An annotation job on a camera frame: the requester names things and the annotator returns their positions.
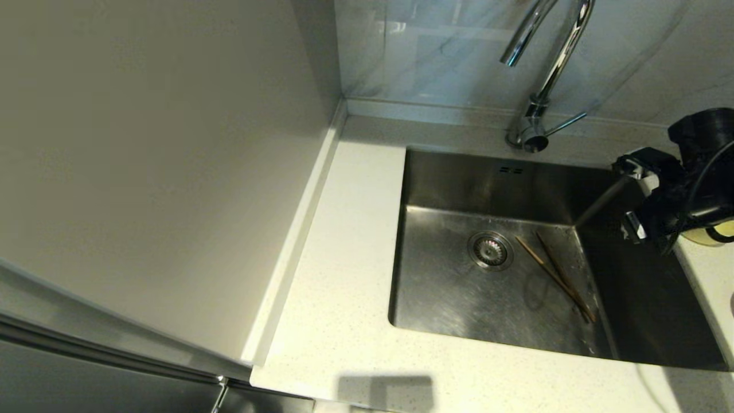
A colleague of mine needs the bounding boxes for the chrome gooseneck faucet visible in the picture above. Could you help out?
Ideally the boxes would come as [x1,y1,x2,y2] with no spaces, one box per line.
[499,0,597,154]

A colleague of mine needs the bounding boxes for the grey base cabinet front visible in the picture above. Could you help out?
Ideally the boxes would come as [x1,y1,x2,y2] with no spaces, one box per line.
[222,381,315,413]

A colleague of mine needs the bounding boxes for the yellow plastic bowl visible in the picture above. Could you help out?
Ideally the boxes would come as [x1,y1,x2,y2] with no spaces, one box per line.
[681,221,734,247]

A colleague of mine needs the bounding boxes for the brown wooden chopstick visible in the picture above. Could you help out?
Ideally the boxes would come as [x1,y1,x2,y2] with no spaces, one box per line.
[514,236,596,322]
[534,231,590,322]

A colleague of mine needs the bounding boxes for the chrome cabinet door handle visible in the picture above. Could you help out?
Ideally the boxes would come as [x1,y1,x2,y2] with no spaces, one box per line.
[210,375,230,413]

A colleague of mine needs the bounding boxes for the grey tall cabinet door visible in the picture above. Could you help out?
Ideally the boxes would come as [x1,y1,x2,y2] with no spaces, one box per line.
[0,248,253,413]

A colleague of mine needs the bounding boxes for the round metal drain strainer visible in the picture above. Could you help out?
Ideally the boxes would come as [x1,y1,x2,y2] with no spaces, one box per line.
[467,231,514,272]

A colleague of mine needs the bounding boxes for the stainless steel sink basin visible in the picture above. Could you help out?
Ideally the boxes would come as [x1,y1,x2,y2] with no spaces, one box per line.
[388,146,732,372]

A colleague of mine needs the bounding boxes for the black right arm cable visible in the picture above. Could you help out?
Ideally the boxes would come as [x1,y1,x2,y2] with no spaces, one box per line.
[658,141,734,256]

